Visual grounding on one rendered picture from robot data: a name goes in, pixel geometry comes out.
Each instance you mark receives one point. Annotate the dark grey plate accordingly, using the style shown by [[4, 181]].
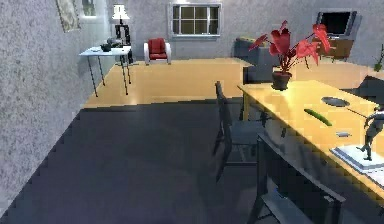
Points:
[[335, 101]]

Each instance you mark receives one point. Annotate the grey statue on white base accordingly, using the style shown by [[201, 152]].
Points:
[[368, 146]]

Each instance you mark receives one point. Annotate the black bowl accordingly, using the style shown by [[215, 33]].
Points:
[[106, 47]]

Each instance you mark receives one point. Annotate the small framed wall picture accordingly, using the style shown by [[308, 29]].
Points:
[[88, 7]]

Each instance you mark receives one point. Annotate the dark grey dining chair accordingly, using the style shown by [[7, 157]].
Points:
[[368, 88], [233, 133], [293, 196]]

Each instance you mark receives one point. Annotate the white framed window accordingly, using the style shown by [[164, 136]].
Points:
[[195, 20]]

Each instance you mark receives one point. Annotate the black television set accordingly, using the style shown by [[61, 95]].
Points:
[[336, 22]]

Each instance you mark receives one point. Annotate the white shade floor lamp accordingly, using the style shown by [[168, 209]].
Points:
[[121, 23]]

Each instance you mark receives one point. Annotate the yellow wooden dining table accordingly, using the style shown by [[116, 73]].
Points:
[[300, 100]]

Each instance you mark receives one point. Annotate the red leaf house plant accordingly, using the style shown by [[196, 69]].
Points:
[[283, 50]]

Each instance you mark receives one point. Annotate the grey sofa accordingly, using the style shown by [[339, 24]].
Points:
[[256, 53]]

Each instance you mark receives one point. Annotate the small grey flat object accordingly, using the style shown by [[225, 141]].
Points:
[[343, 134]]

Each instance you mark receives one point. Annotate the brown television stand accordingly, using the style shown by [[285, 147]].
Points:
[[340, 48]]

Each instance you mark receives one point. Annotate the red and white armchair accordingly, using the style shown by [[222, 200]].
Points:
[[157, 50]]

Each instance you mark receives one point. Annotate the green house plant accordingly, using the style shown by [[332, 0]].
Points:
[[379, 60]]

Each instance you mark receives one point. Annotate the white side table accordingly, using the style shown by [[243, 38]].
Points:
[[106, 52]]

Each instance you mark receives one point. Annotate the green cucumber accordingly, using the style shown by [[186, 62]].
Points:
[[317, 117]]

